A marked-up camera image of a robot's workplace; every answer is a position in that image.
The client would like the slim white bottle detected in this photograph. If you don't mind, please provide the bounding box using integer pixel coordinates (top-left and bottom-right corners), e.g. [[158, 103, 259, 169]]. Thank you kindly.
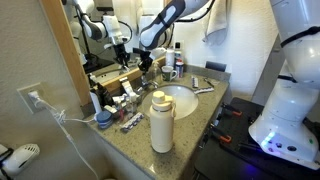
[[89, 90, 103, 115]]

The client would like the black robot cart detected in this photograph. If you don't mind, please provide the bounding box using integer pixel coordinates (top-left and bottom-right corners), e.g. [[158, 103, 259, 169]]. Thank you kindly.
[[193, 96, 320, 180]]

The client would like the yellow water bottle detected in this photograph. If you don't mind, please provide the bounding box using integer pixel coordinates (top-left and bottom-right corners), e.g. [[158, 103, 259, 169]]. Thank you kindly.
[[148, 90, 177, 154]]

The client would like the white power cable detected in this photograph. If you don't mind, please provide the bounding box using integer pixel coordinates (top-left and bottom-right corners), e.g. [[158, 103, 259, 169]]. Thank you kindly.
[[28, 90, 101, 180]]

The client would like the white wall outlet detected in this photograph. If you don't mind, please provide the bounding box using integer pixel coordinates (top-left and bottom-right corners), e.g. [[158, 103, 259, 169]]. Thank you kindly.
[[17, 82, 48, 114]]

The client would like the small round jar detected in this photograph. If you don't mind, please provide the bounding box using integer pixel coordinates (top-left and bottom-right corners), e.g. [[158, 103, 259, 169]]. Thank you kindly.
[[96, 110, 115, 130]]

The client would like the white hair dryer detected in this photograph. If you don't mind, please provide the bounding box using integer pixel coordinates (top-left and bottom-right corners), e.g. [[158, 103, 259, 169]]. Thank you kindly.
[[0, 143, 41, 180]]

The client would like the orange black clamp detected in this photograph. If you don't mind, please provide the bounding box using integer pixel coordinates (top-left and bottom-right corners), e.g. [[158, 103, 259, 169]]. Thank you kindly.
[[210, 128, 233, 145], [220, 103, 244, 118]]

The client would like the blue white shaving can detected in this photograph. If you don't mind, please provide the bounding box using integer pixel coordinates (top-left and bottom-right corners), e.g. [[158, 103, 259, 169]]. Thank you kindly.
[[175, 59, 185, 79]]

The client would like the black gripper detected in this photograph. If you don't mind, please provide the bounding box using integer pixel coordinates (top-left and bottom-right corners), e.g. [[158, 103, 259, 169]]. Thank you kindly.
[[132, 47, 154, 74]]

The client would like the white oval sink basin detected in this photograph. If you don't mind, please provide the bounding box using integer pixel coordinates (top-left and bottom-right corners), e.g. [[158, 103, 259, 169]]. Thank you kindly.
[[141, 84, 199, 121]]

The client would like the white toothpaste tube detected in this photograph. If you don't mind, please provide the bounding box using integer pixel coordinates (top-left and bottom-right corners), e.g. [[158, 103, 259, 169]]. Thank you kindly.
[[119, 77, 141, 102]]

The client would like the wood framed mirror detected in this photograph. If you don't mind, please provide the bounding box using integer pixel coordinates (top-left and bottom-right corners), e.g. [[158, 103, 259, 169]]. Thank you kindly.
[[39, 0, 168, 104]]

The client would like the short contact lens blister pack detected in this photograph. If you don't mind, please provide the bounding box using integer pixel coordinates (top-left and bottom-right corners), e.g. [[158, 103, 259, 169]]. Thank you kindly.
[[119, 112, 145, 134]]

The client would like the grey hanging towel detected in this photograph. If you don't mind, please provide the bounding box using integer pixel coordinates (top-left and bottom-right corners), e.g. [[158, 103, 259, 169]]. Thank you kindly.
[[201, 0, 232, 46]]

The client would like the small clear toiletry bottle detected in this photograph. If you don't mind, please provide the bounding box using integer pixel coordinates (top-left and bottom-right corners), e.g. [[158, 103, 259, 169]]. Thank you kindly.
[[125, 98, 135, 114]]

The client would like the chrome tap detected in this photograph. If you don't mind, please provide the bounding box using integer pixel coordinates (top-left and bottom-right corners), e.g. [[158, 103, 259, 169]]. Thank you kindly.
[[134, 74, 160, 96]]

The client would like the black handled razor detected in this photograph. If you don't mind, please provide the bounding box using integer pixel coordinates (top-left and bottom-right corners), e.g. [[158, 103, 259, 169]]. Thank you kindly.
[[203, 77, 217, 88]]

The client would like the clear soap dispenser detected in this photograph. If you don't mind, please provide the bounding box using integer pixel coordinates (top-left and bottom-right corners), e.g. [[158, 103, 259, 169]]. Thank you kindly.
[[151, 60, 161, 83]]

